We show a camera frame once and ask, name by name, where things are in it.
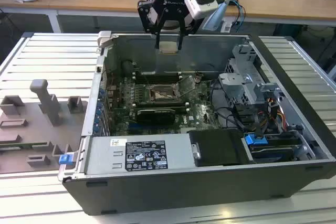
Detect black wire bundle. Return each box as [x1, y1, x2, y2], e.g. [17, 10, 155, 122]
[209, 78, 258, 133]

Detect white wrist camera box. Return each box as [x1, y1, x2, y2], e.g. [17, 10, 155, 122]
[183, 0, 219, 20]

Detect CPU socket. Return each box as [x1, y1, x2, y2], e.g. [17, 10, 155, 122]
[148, 83, 182, 104]

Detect green motherboard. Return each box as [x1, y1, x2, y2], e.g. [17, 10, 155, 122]
[104, 72, 224, 136]

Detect hard disk in blue carrier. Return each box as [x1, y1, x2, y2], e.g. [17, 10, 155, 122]
[243, 132, 303, 166]

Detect open black PC case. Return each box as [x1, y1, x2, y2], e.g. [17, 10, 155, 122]
[62, 30, 336, 216]

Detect silver metal drive cage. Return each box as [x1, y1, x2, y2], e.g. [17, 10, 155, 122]
[217, 44, 286, 110]

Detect silver square CPU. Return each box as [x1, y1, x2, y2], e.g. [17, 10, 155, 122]
[160, 41, 179, 55]

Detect blue plastic latch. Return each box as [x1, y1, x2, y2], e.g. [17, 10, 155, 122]
[59, 154, 74, 166]

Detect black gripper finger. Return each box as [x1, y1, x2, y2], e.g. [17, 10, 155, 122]
[176, 7, 204, 51]
[137, 0, 169, 50]

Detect grey-brown parts rack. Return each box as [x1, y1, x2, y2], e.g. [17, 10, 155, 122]
[0, 78, 89, 175]

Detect black data cable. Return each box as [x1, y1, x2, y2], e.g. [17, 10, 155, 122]
[254, 113, 263, 140]

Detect coloured power wire bundle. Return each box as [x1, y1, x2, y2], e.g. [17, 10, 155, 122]
[265, 97, 288, 130]

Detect black graphics card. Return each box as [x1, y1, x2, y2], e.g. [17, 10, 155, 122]
[135, 108, 176, 126]

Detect silver labelled power supply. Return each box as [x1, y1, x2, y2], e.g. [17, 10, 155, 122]
[83, 133, 201, 175]

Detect black RAM slot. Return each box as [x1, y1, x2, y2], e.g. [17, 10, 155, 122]
[135, 77, 182, 83]
[135, 73, 182, 78]
[131, 101, 190, 106]
[131, 104, 190, 110]

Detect green RAM stick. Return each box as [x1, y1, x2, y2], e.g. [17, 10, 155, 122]
[0, 142, 50, 149]

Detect metal CPU socket cover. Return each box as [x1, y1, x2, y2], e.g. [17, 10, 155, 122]
[177, 76, 197, 98]

